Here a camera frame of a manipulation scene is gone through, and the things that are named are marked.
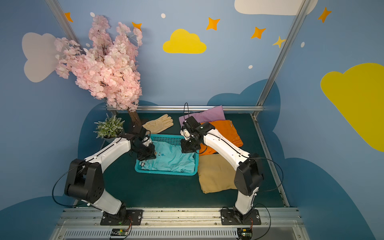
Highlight teal plastic basket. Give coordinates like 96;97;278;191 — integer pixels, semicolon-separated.
135;134;199;176

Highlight teal pants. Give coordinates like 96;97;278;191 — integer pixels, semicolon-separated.
140;141;196;174

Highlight orange pants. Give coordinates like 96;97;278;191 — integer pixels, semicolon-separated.
199;120;244;156

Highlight beige pants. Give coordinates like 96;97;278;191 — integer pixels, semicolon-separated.
198;154;237;194

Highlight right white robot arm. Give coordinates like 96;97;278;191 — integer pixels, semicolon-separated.
181;124;265;222

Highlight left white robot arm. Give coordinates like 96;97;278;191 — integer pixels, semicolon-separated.
64;134;156;225

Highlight purple folded pants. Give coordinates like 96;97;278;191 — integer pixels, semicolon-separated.
179;106;226;126

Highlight beige work glove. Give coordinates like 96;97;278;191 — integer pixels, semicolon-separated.
143;114;174;134

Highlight small potted green plant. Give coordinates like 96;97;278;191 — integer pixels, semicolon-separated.
94;115;125;143

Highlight pink blossom artificial tree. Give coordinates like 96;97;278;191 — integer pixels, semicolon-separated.
54;15;143;125

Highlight left green circuit board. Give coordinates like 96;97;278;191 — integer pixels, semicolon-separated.
110;228;130;239

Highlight green circuit board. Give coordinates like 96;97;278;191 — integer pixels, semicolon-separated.
110;228;130;239
237;228;253;240

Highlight right green circuit board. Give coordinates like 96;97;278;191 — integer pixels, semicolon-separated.
237;228;253;240

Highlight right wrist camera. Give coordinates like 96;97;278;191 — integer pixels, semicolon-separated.
183;116;201;131

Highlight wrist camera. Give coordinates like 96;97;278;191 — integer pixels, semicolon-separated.
131;125;147;138
183;116;201;131

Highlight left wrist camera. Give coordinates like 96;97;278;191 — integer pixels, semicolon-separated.
131;125;147;138

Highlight aluminium back rail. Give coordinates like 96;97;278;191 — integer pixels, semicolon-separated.
106;104;264;112

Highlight aluminium rail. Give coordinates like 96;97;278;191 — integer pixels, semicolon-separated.
106;104;264;112
50;207;310;240

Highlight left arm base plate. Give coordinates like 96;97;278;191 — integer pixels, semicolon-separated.
100;209;144;226

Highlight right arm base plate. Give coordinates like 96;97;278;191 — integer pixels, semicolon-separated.
220;208;262;226

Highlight aluminium front rail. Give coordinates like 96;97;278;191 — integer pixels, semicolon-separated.
50;207;310;240

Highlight aluminium frame post left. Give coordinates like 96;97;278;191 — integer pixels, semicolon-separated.
45;0;80;44

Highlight aluminium frame post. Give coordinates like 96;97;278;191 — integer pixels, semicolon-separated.
45;0;80;44
252;0;317;121

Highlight aluminium frame post right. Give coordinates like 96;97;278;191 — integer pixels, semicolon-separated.
252;0;317;121

